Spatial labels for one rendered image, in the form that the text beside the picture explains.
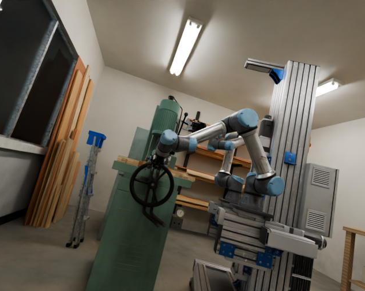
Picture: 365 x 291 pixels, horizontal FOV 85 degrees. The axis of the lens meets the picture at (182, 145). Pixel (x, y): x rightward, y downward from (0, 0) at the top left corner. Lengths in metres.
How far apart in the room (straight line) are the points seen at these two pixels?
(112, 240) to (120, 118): 2.92
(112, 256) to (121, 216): 0.26
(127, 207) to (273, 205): 1.04
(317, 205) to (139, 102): 3.48
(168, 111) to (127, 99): 2.64
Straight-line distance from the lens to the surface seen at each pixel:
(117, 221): 1.56
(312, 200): 1.68
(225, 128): 1.27
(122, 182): 1.52
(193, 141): 1.04
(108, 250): 1.61
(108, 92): 4.33
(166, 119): 1.66
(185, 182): 1.56
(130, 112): 4.18
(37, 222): 2.85
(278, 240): 1.31
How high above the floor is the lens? 0.87
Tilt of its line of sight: 10 degrees up
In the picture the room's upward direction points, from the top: 15 degrees clockwise
